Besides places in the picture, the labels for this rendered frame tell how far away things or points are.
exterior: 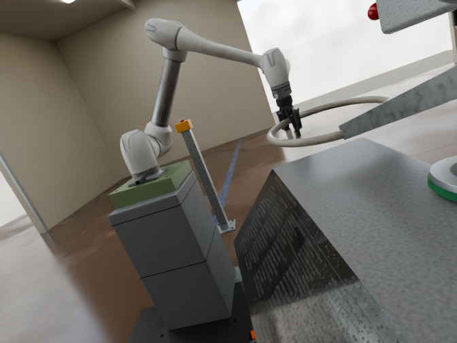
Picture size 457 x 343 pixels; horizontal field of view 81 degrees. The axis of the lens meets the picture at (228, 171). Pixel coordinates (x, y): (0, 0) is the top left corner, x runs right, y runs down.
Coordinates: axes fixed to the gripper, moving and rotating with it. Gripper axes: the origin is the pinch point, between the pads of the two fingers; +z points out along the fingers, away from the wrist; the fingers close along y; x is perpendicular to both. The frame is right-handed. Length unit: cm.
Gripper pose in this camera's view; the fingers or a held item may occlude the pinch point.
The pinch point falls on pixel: (294, 137)
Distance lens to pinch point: 135.0
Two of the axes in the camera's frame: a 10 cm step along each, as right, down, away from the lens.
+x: 7.9, -4.5, 4.1
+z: 3.3, 8.8, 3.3
